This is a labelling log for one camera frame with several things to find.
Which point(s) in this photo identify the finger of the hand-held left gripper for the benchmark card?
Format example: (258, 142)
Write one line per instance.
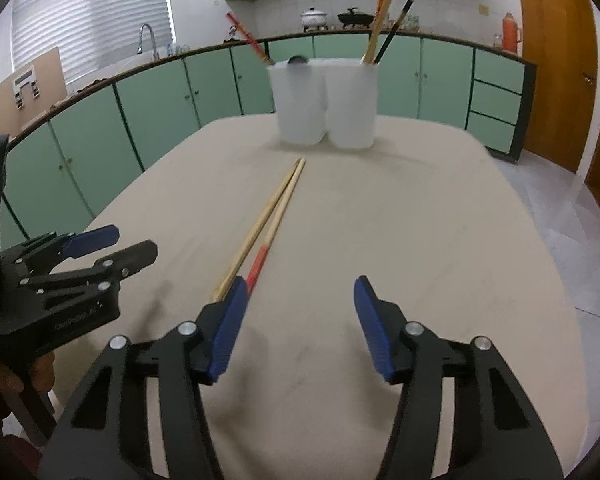
(135, 257)
(97, 239)

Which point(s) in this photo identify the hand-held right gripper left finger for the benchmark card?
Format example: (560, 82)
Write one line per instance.
(227, 330)

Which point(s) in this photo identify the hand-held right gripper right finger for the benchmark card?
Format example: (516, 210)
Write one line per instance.
(375, 335)

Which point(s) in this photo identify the plain bamboo chopstick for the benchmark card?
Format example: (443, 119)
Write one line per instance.
(254, 235)
(383, 20)

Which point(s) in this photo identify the white plastic container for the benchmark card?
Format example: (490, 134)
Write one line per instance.
(352, 105)
(300, 105)

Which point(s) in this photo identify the black chopstick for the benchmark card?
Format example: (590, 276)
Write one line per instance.
(392, 32)

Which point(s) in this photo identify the person's left hand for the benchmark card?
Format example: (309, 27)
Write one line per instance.
(40, 372)

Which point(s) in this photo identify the dark red clothing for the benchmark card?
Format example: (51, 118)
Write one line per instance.
(15, 460)

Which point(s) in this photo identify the green base cabinets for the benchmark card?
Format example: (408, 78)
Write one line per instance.
(155, 100)

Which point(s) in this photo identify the chrome kitchen faucet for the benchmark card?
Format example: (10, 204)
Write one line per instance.
(154, 42)

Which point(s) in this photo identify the white window blinds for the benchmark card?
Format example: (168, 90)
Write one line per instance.
(90, 10)

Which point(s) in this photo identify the silver cooking pot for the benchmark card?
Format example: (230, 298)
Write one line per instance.
(314, 20)

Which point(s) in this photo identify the black wok with lid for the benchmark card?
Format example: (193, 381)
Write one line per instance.
(355, 19)

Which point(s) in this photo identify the orange thermos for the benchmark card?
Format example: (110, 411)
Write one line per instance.
(510, 32)

